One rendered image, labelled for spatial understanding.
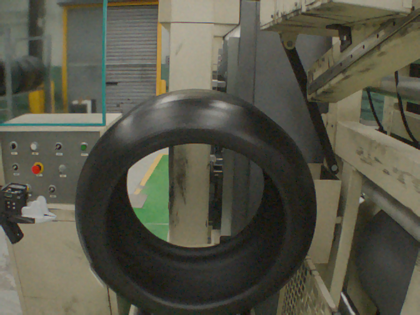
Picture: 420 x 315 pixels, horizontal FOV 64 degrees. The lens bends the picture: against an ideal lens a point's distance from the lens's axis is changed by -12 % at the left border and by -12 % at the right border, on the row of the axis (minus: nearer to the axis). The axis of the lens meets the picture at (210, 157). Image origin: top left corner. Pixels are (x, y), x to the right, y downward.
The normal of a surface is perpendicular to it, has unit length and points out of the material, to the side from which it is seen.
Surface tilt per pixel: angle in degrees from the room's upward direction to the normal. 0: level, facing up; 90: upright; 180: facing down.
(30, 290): 90
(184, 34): 90
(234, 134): 80
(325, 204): 90
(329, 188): 90
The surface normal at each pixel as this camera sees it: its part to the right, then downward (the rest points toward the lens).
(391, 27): -1.00, -0.02
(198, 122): 0.04, 0.07
